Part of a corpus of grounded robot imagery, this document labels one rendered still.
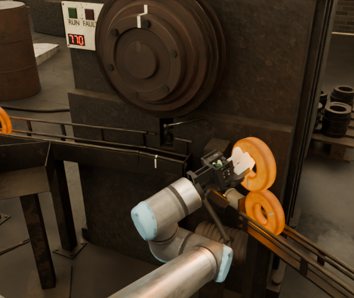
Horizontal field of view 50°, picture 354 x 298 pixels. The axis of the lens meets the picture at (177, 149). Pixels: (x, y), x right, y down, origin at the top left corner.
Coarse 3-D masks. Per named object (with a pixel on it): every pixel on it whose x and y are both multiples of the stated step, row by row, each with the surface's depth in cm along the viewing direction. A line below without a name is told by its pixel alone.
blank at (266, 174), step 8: (240, 144) 107; (248, 144) 104; (256, 144) 102; (264, 144) 103; (232, 152) 112; (248, 152) 105; (256, 152) 102; (264, 152) 101; (256, 160) 103; (264, 160) 100; (272, 160) 101; (256, 168) 104; (264, 168) 101; (272, 168) 101; (248, 176) 108; (256, 176) 105; (264, 176) 102; (272, 176) 102; (248, 184) 109; (256, 184) 106; (264, 184) 103
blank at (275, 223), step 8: (256, 192) 118; (264, 192) 117; (248, 200) 123; (256, 200) 119; (264, 200) 116; (272, 200) 114; (248, 208) 125; (256, 208) 123; (264, 208) 117; (272, 208) 113; (280, 208) 114; (256, 216) 123; (272, 216) 114; (280, 216) 113; (264, 224) 119; (272, 224) 115; (280, 224) 114; (272, 232) 116; (280, 232) 117
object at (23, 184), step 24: (24, 144) 157; (48, 144) 159; (0, 168) 160; (24, 168) 163; (48, 168) 146; (0, 192) 149; (24, 192) 148; (24, 216) 159; (48, 264) 174; (48, 288) 180
